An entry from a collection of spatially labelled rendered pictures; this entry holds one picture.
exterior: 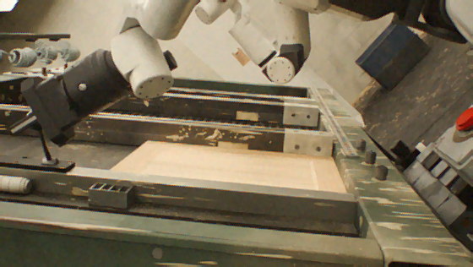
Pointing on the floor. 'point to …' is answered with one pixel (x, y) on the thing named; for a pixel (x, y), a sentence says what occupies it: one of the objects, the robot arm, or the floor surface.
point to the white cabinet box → (216, 36)
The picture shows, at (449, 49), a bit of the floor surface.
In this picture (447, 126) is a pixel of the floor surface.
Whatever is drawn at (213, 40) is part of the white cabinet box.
